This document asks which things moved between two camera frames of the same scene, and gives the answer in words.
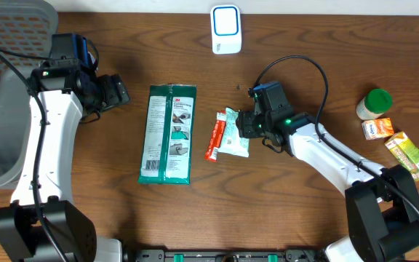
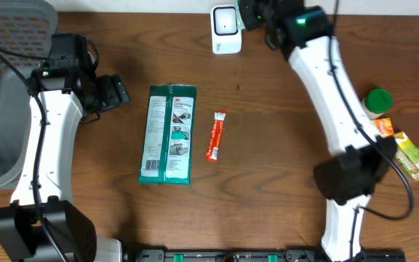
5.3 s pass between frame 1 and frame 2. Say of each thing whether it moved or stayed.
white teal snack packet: moved
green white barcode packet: stayed
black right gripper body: moved
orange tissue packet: stayed
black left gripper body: stayed
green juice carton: stayed
